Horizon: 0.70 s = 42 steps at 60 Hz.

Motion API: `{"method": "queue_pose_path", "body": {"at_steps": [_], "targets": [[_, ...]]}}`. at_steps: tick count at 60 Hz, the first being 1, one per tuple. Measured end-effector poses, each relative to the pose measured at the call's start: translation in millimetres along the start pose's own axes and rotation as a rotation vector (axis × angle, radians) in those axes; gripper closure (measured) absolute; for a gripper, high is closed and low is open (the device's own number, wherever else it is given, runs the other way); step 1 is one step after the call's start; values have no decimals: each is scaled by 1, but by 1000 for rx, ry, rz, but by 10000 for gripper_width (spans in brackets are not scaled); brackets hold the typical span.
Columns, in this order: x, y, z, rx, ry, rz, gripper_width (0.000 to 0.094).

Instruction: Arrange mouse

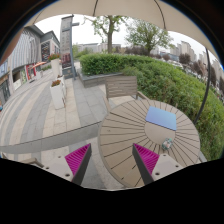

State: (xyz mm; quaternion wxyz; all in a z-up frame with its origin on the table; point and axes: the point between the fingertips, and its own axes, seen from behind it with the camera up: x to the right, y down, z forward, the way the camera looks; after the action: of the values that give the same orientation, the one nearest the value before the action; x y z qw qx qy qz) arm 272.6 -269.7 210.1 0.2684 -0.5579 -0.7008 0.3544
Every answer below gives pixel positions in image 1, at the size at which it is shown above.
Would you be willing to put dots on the red orange parasol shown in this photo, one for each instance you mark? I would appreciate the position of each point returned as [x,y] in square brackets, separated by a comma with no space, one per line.
[37,64]

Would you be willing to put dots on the beige patio umbrella canopy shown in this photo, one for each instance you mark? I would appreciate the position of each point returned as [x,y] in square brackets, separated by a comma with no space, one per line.
[157,12]

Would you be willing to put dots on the far white planter box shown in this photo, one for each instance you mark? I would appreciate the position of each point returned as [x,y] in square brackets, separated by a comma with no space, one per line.
[55,60]

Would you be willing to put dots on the white planter box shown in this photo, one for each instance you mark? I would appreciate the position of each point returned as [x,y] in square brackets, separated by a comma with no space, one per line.
[55,60]
[58,94]

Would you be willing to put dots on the left tall tree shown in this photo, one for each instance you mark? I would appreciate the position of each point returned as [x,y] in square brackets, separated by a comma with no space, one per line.
[106,25]

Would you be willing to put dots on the wooden slatted chair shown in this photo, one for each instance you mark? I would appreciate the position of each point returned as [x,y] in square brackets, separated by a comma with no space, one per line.
[120,85]

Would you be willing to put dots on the round slatted wooden table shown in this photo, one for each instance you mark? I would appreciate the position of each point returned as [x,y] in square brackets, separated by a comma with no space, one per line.
[125,125]

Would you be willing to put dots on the near white planter box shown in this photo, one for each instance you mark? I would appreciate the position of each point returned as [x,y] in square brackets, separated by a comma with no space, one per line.
[58,94]

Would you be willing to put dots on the right leafy tree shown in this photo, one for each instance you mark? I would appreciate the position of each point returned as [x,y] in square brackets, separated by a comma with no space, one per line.
[147,35]

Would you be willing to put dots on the green trimmed hedge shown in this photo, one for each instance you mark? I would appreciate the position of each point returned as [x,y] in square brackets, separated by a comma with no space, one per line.
[161,81]

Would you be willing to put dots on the large grey mall building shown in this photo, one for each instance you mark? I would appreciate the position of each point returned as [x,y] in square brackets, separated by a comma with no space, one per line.
[33,46]

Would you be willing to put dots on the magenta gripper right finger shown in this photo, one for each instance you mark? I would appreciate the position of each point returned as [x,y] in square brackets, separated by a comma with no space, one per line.
[152,166]

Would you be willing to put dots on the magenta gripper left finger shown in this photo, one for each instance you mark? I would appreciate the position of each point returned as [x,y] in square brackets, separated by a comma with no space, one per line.
[71,167]

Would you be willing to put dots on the tall grey sign pillar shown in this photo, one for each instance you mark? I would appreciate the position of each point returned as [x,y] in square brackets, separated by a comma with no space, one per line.
[68,69]

